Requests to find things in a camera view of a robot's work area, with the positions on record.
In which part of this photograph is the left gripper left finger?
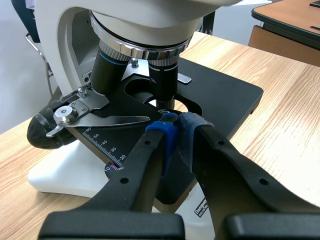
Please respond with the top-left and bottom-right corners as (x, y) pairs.
(38, 112), (185, 240)

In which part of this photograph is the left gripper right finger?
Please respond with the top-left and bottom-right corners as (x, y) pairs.
(177, 111), (320, 240)

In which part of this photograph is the white and black microscope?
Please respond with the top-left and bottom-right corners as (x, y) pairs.
(26, 0), (264, 240)

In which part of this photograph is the brown desk with black edge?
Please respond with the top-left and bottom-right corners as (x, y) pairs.
(247, 0), (320, 68)

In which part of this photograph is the dark blue chair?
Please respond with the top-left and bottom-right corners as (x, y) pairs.
(11, 0), (55, 97)

